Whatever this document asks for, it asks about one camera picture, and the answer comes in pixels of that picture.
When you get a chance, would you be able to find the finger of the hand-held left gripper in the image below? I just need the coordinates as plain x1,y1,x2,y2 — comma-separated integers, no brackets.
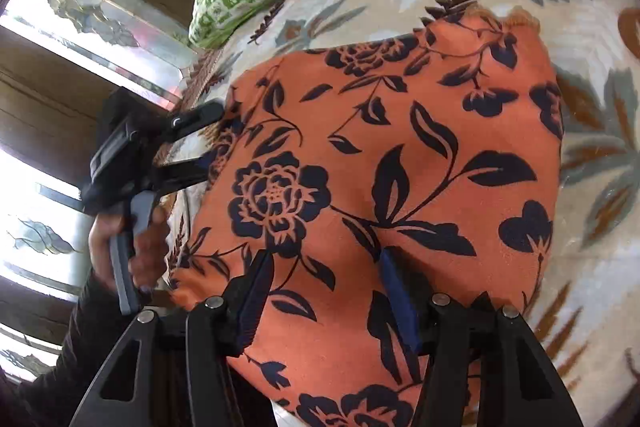
150,154,211,195
150,102,224,144

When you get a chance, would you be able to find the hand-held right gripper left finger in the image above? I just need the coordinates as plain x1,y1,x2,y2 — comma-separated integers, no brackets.
70,249,276,427

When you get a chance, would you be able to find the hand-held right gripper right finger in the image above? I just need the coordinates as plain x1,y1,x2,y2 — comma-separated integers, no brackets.
379,246,583,427

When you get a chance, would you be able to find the orange floral shirt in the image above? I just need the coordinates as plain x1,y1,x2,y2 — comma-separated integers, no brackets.
167,7,566,427

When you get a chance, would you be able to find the person's left forearm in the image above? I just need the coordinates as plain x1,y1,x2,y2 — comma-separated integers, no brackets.
0,267,133,427

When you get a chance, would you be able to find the person's left hand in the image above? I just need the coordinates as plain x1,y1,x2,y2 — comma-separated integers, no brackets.
90,213,172,297

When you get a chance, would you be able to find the etched glass door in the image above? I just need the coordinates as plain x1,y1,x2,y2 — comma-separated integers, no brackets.
0,0,201,383

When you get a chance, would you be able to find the leaf print blanket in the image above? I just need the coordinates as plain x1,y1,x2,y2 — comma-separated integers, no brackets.
165,0,640,427

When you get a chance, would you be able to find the wooden door frame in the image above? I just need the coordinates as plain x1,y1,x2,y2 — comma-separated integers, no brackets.
0,0,201,192

